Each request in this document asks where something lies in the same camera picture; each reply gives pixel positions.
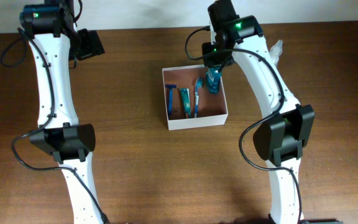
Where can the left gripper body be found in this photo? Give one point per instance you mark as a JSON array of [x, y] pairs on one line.
[[75, 46]]

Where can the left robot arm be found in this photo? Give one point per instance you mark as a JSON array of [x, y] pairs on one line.
[[50, 29]]

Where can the white cardboard box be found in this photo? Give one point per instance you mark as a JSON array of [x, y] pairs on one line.
[[212, 108]]

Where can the blue mouthwash bottle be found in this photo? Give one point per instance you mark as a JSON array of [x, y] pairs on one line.
[[213, 76]]

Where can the blue disposable razor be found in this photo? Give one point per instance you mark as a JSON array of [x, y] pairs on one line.
[[170, 88]]

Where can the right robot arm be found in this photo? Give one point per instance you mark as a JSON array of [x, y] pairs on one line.
[[284, 129]]

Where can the green toothpaste tube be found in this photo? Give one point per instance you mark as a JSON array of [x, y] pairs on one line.
[[185, 97]]

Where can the blue white toothbrush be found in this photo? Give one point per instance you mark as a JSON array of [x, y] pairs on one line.
[[198, 85]]

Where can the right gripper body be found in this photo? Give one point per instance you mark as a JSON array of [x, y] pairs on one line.
[[216, 56]]

